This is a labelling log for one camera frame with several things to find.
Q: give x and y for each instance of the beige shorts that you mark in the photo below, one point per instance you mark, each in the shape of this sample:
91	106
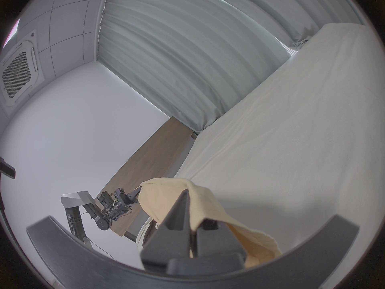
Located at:
198	200

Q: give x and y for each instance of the ceiling light panel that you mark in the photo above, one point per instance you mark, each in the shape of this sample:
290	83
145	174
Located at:
15	30

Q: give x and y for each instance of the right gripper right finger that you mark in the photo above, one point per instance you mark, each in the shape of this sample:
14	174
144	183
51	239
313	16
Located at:
219	242

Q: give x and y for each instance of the bed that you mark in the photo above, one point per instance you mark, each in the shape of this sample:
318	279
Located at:
285	131

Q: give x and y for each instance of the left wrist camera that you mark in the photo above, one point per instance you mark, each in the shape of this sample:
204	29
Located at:
120	192

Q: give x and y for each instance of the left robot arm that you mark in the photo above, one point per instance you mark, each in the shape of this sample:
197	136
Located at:
102	218

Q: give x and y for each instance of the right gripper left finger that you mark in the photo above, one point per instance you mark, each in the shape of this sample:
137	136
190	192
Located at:
168	245

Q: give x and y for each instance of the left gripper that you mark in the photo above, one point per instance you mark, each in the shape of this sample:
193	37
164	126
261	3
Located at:
127	200

